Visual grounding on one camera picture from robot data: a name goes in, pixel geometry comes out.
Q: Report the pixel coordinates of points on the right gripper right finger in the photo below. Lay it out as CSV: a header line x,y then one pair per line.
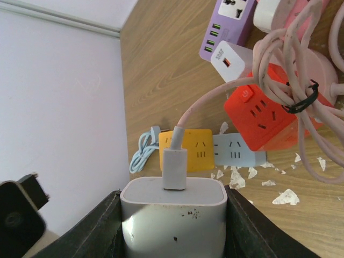
x,y
249,233

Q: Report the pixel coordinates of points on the blue power strip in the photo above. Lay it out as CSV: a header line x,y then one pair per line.
x,y
230,149

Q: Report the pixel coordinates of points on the yellow cube socket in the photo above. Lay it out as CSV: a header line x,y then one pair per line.
x,y
199,144

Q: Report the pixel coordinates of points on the pink round power socket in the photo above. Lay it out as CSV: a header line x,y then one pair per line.
x,y
320,69

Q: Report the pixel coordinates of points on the red cube socket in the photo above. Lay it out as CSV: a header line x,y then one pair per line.
x,y
263,124

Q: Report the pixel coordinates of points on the grey white charger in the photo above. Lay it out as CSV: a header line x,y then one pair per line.
x,y
232,61

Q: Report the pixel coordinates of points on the white usb charger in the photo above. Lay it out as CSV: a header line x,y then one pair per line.
x,y
178,216

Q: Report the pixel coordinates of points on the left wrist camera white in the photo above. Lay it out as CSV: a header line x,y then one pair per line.
x,y
22,226

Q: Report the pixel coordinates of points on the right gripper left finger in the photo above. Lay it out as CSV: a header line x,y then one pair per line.
x,y
98,234

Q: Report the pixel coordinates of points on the white square plug adapter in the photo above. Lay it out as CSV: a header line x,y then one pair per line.
x,y
271,15

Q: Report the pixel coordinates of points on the left metal frame post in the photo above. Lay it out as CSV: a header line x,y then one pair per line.
x,y
34,11

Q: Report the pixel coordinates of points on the purple power strip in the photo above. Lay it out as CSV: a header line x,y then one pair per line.
x,y
231,21

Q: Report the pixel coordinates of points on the pink triangular power strip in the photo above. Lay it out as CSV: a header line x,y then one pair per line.
x,y
302,19

